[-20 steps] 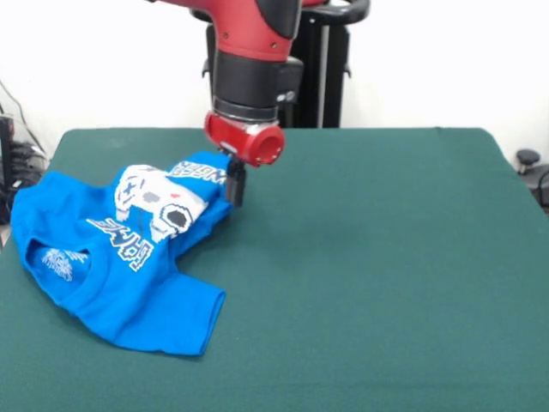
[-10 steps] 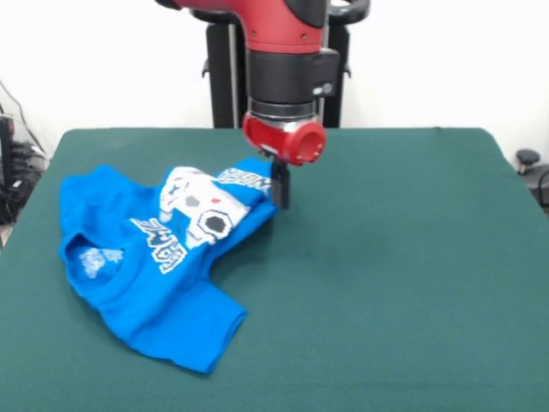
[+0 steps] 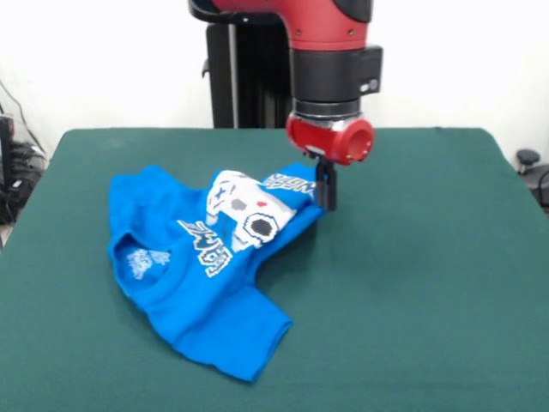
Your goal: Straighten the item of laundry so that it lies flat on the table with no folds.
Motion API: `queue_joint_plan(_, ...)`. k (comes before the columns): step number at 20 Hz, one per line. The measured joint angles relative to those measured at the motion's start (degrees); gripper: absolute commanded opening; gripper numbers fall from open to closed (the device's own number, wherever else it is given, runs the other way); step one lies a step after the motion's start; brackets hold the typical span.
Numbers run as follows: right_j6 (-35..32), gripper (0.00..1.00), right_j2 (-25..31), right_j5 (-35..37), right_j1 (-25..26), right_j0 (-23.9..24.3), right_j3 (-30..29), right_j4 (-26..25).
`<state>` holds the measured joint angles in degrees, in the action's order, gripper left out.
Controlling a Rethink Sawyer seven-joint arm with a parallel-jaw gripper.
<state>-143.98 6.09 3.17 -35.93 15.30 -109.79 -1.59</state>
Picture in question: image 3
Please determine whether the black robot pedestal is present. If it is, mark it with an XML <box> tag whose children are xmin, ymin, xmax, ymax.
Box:
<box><xmin>187</xmin><ymin>0</ymin><xmax>301</xmax><ymax>130</ymax></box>

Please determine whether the dark green table cloth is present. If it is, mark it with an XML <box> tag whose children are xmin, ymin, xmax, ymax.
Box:
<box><xmin>0</xmin><ymin>127</ymin><xmax>549</xmax><ymax>412</ymax></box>

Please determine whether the black electronics box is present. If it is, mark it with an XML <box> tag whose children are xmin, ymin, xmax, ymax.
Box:
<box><xmin>0</xmin><ymin>114</ymin><xmax>15</xmax><ymax>194</ymax></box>

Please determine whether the black cable bundle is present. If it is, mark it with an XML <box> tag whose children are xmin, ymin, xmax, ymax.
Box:
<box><xmin>0</xmin><ymin>141</ymin><xmax>49</xmax><ymax>225</ymax></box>

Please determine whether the blue printed t-shirt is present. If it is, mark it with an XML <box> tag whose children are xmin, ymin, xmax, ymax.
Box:
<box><xmin>106</xmin><ymin>161</ymin><xmax>323</xmax><ymax>385</ymax></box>

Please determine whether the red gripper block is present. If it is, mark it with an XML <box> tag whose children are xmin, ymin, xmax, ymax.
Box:
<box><xmin>286</xmin><ymin>112</ymin><xmax>377</xmax><ymax>212</ymax></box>

